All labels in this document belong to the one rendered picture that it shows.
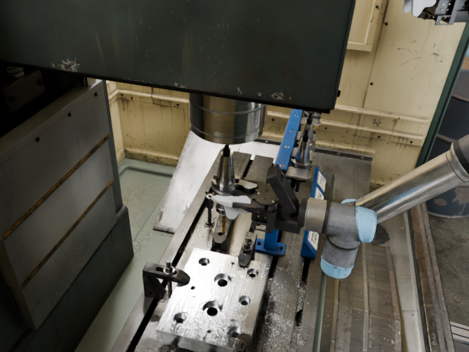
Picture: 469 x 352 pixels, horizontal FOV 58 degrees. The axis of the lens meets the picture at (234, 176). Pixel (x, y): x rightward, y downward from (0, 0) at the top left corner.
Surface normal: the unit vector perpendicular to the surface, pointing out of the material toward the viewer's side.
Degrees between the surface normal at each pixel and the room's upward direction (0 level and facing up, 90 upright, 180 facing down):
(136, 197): 0
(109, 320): 0
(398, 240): 17
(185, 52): 90
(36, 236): 89
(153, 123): 90
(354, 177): 24
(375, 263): 8
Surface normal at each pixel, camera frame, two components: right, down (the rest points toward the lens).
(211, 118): -0.41, 0.51
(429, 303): 0.04, -0.82
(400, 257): -0.25, -0.84
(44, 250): 0.97, 0.18
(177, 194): -0.04, -0.54
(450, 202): -0.15, 0.56
